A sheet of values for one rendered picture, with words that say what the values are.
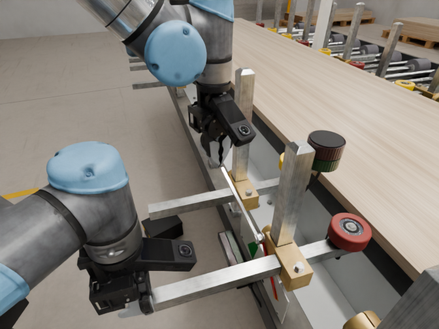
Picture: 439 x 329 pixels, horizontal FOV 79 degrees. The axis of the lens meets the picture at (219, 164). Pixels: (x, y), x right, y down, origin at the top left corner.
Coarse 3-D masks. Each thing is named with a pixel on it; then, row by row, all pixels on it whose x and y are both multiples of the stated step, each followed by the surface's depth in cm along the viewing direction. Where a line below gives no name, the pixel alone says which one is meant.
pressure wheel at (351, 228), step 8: (336, 216) 57; (344, 216) 57; (352, 216) 57; (336, 224) 56; (344, 224) 56; (352, 224) 55; (360, 224) 56; (328, 232) 57; (336, 232) 54; (344, 232) 54; (352, 232) 54; (360, 232) 54; (368, 232) 54; (336, 240) 55; (344, 240) 53; (352, 240) 52; (360, 240) 52; (368, 240) 53; (344, 248) 54; (352, 248) 53; (360, 248) 53
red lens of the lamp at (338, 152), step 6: (312, 132) 46; (312, 144) 43; (318, 150) 42; (324, 150) 42; (330, 150) 42; (336, 150) 42; (342, 150) 42; (318, 156) 43; (324, 156) 42; (330, 156) 42; (336, 156) 42
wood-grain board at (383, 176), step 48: (240, 48) 175; (288, 48) 175; (288, 96) 111; (336, 96) 111; (384, 96) 111; (384, 144) 81; (432, 144) 81; (336, 192) 66; (384, 192) 64; (432, 192) 64; (384, 240) 54; (432, 240) 53
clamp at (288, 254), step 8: (264, 232) 60; (272, 240) 57; (272, 248) 56; (280, 248) 55; (288, 248) 55; (296, 248) 55; (280, 256) 54; (288, 256) 54; (296, 256) 54; (288, 264) 52; (304, 264) 52; (280, 272) 54; (288, 272) 51; (296, 272) 51; (304, 272) 51; (312, 272) 51; (288, 280) 51; (296, 280) 51; (304, 280) 52; (288, 288) 52; (296, 288) 53
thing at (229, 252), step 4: (224, 232) 79; (220, 236) 78; (224, 236) 78; (224, 240) 77; (224, 244) 76; (228, 244) 76; (228, 248) 75; (228, 252) 74; (232, 252) 74; (228, 256) 73; (232, 256) 73; (232, 260) 72; (232, 264) 71; (236, 264) 71
